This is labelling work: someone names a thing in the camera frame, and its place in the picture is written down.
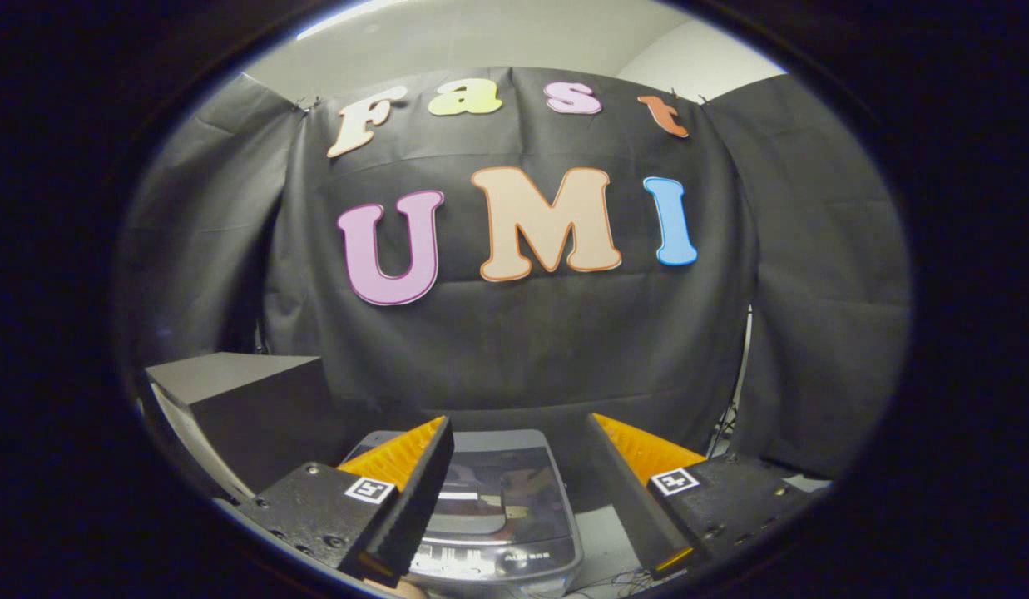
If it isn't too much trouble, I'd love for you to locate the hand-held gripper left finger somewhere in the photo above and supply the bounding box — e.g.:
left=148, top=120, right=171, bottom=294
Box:
left=231, top=416, right=455, bottom=587

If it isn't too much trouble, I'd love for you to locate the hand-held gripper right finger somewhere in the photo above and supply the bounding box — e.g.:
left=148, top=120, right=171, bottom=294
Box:
left=586, top=413, right=816, bottom=583

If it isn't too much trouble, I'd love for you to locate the grey washing machine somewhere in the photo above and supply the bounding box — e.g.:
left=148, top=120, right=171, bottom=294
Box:
left=338, top=428, right=586, bottom=599

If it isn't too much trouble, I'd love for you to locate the person's leg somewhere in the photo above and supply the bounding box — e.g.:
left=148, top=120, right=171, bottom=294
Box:
left=369, top=578, right=428, bottom=599

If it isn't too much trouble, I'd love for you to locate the metal light stand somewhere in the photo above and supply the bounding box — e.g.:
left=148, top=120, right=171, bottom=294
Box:
left=710, top=306, right=754, bottom=460

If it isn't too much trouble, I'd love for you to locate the black backdrop cloth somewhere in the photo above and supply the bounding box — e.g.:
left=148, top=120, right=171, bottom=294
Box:
left=117, top=65, right=913, bottom=481

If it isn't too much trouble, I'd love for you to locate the black and white cabinet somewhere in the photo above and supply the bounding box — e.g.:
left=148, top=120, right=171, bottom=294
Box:
left=143, top=351, right=350, bottom=502

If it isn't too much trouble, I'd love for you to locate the bundle of floor cables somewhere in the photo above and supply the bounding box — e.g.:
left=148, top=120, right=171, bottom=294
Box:
left=574, top=564, right=677, bottom=598

